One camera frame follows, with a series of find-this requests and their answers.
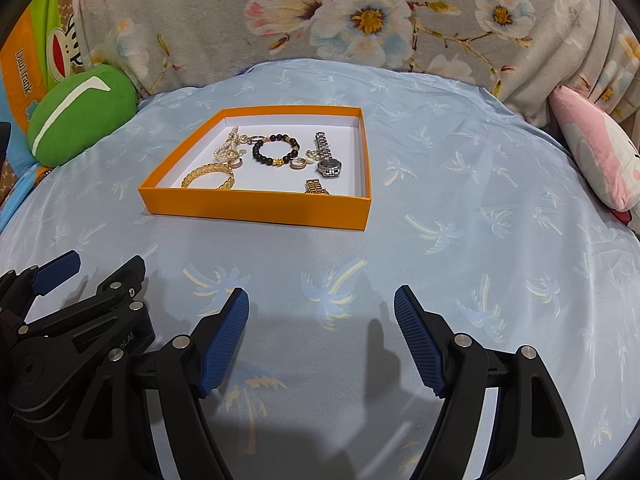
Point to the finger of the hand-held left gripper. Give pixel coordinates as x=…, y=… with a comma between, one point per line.
x=57, y=272
x=122, y=292

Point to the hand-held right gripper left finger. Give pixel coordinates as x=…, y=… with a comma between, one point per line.
x=222, y=345

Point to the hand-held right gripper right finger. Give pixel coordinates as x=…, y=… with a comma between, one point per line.
x=417, y=345

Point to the orange cardboard box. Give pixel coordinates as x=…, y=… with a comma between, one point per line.
x=250, y=207

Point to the gold leaf bangle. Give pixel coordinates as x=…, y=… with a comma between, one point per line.
x=200, y=171

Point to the gold link watch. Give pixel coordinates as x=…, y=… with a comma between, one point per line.
x=316, y=187

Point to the gold hoop earring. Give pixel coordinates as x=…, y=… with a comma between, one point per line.
x=299, y=163

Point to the light blue palm-print sheet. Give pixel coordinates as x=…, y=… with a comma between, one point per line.
x=450, y=260

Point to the green pillow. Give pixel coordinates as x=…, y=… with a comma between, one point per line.
x=80, y=115

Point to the silver wristwatch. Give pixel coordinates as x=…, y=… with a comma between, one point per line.
x=330, y=167

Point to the cartoon monkey printed blanket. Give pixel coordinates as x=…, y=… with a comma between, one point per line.
x=30, y=65

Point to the pink plush pillow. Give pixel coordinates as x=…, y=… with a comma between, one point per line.
x=595, y=150

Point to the grey floral blanket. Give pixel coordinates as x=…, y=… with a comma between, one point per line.
x=225, y=15

